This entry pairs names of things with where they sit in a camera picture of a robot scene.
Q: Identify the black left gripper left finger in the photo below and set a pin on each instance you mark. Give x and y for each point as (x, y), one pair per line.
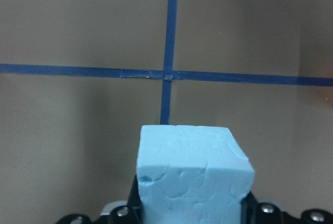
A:
(131, 211)

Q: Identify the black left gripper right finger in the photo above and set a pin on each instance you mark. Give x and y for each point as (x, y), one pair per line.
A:
(253, 212)

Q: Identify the light blue block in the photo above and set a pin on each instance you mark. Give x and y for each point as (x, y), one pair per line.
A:
(191, 174)

